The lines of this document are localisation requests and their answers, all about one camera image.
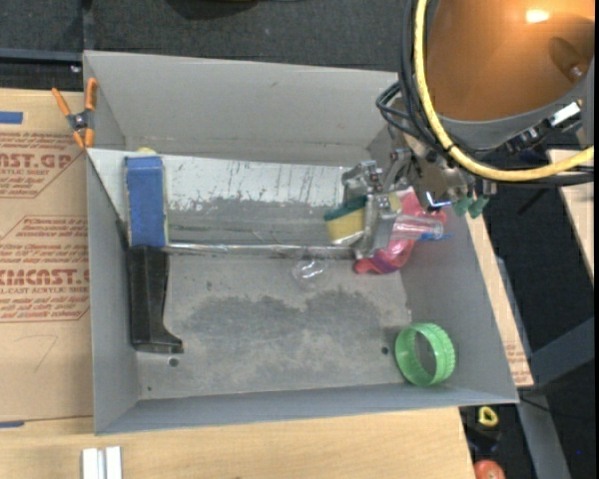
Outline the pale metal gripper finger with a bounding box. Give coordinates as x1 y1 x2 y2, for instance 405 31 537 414
340 160 385 205
353 194 404 260

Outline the clear plastic cup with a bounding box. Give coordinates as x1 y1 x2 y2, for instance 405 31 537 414
391 216 453 243

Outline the green plastic ring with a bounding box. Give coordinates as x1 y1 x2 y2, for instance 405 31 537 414
393 321 457 387

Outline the grey metal bin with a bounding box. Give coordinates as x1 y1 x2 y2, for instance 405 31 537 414
82 50 521 436

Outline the pink plastic spray bottle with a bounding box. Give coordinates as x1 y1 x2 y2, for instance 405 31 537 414
353 190 448 275

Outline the black flat block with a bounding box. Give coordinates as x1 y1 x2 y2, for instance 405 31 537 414
124 243 185 355

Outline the brown cardboard board red print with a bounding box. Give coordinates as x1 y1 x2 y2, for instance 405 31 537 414
0 86 536 431

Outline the clear glass thing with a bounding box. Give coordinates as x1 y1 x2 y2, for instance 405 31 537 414
292 256 328 283

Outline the yellow and green sponge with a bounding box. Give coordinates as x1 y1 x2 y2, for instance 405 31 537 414
322 196 368 246

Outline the blue flat block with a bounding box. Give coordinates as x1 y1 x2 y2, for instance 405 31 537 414
123 154 171 248

